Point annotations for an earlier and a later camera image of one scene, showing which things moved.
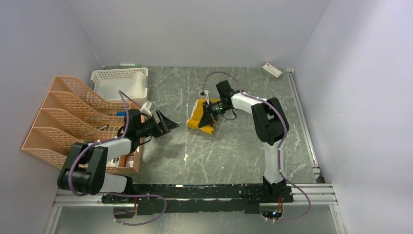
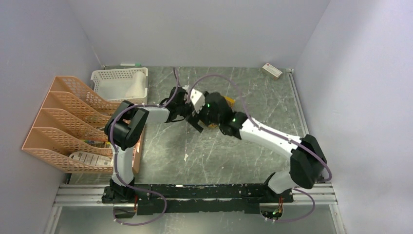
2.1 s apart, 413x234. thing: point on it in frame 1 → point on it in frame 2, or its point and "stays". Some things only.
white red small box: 271,71 stays
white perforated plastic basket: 132,82 stays
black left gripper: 166,125 → 184,115
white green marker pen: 135,64 stays
